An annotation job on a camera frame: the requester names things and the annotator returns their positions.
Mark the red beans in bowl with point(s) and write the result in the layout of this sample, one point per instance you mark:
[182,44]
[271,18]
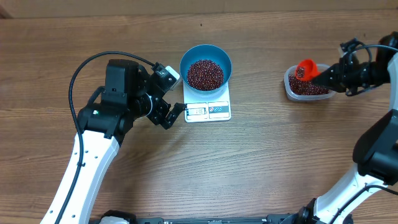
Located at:
[205,75]

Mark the red beans in scoop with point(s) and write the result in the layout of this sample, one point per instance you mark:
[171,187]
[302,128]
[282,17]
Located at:
[300,72]

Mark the blue metal bowl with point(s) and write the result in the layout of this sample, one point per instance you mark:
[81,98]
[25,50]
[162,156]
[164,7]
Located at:
[210,52]

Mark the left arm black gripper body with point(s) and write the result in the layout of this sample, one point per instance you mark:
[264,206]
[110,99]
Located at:
[158,110]

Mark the clear plastic bean container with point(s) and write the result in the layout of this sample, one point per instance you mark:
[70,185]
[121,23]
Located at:
[295,97]

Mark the red beans in container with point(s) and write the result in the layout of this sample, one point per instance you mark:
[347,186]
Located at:
[305,88]

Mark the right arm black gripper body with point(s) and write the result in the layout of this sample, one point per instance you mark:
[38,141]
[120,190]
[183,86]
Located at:
[352,77]

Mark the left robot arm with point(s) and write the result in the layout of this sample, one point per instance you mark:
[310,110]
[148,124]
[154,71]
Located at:
[129,93]

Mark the white digital kitchen scale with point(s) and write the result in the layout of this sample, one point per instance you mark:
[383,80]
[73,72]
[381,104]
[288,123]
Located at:
[207,107]

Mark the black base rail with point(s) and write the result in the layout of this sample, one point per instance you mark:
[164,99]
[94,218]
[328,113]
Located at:
[214,220]

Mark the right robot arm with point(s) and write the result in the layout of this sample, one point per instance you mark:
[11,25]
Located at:
[374,154]

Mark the orange measuring scoop blue handle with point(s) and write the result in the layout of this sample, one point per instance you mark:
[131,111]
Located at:
[311,70]

